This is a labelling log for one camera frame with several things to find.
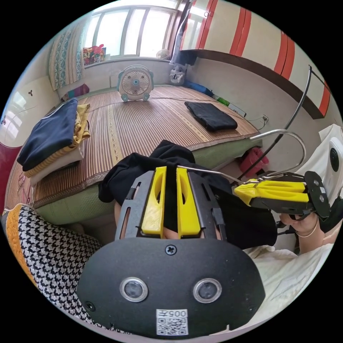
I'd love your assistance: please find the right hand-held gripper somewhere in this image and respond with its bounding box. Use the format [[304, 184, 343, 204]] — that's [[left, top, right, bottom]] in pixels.
[[234, 170, 332, 221]]

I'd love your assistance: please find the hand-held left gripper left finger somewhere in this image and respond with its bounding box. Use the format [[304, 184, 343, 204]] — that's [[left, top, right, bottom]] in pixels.
[[141, 166, 167, 239]]

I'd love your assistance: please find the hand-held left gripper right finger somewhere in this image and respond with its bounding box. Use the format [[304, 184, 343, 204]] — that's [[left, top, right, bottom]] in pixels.
[[175, 167, 201, 239]]

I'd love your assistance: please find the black short sleeve shirt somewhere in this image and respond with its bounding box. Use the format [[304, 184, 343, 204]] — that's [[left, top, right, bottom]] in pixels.
[[98, 139, 278, 248]]

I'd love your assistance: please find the metal wire hanger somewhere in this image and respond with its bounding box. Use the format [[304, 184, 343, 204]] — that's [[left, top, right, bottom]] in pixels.
[[175, 129, 307, 186]]

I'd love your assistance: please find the person's right forearm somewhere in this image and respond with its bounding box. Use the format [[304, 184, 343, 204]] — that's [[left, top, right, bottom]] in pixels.
[[294, 225, 335, 255]]

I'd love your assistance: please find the person's right hand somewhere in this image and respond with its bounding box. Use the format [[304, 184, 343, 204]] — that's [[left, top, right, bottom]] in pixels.
[[280, 210, 320, 238]]

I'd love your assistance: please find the red plastic bag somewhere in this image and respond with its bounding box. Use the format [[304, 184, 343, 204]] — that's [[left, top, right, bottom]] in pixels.
[[239, 147, 269, 175]]

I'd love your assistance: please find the bed with woven mat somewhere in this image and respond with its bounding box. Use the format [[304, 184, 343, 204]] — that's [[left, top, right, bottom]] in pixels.
[[5, 82, 264, 226]]

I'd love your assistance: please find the person's body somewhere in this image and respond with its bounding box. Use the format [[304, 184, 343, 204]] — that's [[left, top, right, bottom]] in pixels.
[[114, 201, 339, 337]]

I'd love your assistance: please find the folded black garment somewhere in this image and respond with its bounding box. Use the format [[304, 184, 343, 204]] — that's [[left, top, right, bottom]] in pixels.
[[184, 101, 238, 132]]

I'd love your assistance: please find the houndstooth cloth with orange edge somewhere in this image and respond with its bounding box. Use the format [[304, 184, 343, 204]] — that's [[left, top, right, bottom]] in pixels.
[[4, 203, 134, 335]]

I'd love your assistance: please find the white and teal table fan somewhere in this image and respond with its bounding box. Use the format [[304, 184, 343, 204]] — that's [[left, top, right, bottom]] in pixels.
[[117, 64, 155, 102]]

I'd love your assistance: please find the pile of clothes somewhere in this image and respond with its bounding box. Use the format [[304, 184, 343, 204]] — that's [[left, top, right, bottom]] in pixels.
[[16, 97, 92, 187]]

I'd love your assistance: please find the blue folded cloth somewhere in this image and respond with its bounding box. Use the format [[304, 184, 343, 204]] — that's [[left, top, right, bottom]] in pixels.
[[184, 80, 215, 98]]

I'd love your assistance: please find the pink and teal pillow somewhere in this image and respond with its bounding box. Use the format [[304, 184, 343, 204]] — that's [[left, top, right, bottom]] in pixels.
[[62, 83, 90, 101]]

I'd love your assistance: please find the white wardrobe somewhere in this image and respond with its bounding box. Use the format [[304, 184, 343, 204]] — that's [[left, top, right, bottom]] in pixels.
[[0, 74, 61, 150]]

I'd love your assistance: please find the white cupboard with orange stripes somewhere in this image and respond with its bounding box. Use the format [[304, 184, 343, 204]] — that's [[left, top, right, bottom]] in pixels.
[[178, 0, 332, 120]]

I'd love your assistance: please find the colourful toy box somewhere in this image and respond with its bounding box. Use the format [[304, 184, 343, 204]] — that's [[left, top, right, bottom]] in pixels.
[[82, 44, 107, 66]]

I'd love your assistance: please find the grey hanging garment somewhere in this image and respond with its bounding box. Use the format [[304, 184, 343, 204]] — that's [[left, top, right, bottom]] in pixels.
[[168, 5, 189, 87]]

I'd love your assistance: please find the teal patterned curtain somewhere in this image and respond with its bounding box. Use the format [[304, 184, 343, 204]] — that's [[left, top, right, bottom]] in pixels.
[[48, 26, 84, 91]]

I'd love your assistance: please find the window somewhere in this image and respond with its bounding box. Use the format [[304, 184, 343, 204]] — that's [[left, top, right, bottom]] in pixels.
[[82, 6, 179, 59]]

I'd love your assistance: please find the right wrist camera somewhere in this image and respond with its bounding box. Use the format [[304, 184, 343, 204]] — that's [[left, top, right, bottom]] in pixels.
[[318, 124, 343, 185]]

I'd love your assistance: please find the black cable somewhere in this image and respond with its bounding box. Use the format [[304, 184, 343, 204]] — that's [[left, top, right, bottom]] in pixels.
[[237, 65, 328, 180]]

